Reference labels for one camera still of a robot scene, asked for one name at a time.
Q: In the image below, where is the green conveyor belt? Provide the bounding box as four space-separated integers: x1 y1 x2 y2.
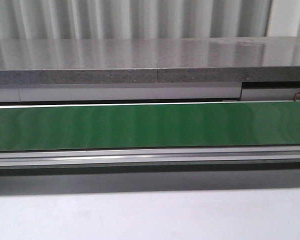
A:
0 101 300 152

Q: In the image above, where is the grey stone shelf slab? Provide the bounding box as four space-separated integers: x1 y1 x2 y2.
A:
0 37 300 85

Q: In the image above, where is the aluminium conveyor frame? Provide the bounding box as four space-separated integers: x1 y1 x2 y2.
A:
0 145 300 176

